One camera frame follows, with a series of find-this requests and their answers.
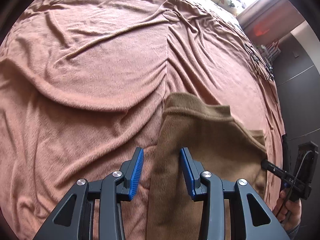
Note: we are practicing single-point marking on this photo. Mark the person's right hand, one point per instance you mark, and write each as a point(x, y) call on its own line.
point(293, 212)

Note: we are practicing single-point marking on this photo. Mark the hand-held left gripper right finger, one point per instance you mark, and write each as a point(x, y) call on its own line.
point(188, 175)

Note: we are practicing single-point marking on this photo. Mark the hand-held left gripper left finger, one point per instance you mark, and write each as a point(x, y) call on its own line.
point(136, 175)

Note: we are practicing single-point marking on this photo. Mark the brown printed t-shirt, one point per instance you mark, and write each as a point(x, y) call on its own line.
point(212, 140)

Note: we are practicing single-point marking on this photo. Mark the orange-brown fleece blanket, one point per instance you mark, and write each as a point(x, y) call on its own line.
point(87, 80)

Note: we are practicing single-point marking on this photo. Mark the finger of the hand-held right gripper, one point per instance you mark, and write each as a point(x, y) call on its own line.
point(272, 168)

